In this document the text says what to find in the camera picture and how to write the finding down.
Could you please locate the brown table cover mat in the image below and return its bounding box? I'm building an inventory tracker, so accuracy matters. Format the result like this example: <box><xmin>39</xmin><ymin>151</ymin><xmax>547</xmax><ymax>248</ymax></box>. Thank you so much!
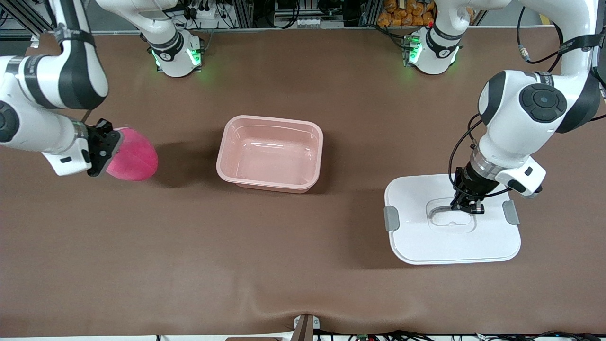
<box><xmin>0</xmin><ymin>27</ymin><xmax>606</xmax><ymax>338</ymax></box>

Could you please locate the pink plush toy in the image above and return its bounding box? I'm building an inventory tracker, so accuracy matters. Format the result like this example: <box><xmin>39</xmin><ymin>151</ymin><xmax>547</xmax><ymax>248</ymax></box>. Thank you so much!
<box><xmin>105</xmin><ymin>127</ymin><xmax>159</xmax><ymax>182</ymax></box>

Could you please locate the white power strip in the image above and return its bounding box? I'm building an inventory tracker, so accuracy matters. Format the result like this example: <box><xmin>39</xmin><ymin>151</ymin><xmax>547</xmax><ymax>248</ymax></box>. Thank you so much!
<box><xmin>187</xmin><ymin>4</ymin><xmax>223</xmax><ymax>24</ymax></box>

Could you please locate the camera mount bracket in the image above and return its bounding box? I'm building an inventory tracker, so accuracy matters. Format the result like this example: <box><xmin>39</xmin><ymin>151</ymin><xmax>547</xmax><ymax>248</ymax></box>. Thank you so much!
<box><xmin>293</xmin><ymin>314</ymin><xmax>321</xmax><ymax>341</ymax></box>

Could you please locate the aluminium table edge rail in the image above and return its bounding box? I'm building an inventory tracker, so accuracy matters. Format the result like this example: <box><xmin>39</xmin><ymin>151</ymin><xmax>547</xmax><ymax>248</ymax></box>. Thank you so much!
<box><xmin>92</xmin><ymin>26</ymin><xmax>554</xmax><ymax>36</ymax></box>

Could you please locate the orange snack packet pile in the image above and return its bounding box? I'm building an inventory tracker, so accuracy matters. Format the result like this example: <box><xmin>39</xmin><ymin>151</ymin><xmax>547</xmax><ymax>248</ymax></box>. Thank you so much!
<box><xmin>377</xmin><ymin>0</ymin><xmax>437</xmax><ymax>27</ymax></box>

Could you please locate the aluminium frame post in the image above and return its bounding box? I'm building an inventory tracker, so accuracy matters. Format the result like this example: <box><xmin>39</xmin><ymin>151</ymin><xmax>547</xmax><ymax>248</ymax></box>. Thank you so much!
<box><xmin>230</xmin><ymin>0</ymin><xmax>256</xmax><ymax>27</ymax></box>

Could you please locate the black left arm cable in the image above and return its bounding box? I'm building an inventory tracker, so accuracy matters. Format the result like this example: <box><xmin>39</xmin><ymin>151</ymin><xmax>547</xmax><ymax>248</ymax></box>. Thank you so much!
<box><xmin>447</xmin><ymin>5</ymin><xmax>566</xmax><ymax>199</ymax></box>

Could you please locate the white plastic cutting board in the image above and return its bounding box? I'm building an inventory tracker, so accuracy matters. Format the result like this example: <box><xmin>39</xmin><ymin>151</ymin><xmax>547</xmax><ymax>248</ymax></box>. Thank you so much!
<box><xmin>383</xmin><ymin>174</ymin><xmax>522</xmax><ymax>265</ymax></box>

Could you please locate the pink plastic box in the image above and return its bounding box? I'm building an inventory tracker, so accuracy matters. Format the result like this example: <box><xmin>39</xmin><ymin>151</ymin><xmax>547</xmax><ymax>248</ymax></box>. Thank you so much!
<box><xmin>216</xmin><ymin>115</ymin><xmax>324</xmax><ymax>194</ymax></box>

